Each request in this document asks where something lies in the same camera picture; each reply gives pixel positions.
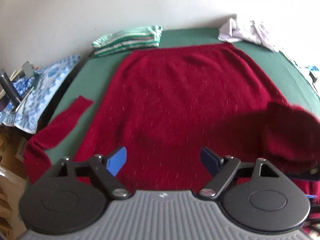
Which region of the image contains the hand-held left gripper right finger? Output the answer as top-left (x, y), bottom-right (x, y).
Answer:
top-left (199, 147), bottom-right (283, 200)

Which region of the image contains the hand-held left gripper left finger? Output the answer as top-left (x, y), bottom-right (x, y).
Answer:
top-left (50, 146), bottom-right (131, 200)

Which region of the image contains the dark red knit sweater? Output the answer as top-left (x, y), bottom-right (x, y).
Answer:
top-left (24, 44), bottom-right (320, 234)

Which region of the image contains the blue patterned cloth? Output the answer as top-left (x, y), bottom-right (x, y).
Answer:
top-left (0, 54), bottom-right (82, 134)

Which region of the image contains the cardboard box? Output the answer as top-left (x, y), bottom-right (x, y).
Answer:
top-left (0, 127), bottom-right (28, 238)

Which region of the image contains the folded green striped garment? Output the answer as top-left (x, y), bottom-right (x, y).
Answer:
top-left (92, 24), bottom-right (163, 57)

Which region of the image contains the small grey object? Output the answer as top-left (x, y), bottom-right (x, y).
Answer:
top-left (22, 61), bottom-right (34, 77)

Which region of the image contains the dark grey cylinder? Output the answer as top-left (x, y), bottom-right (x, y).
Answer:
top-left (0, 72), bottom-right (21, 105)

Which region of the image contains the crumpled white garment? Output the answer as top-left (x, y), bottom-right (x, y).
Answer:
top-left (217, 17), bottom-right (283, 53)

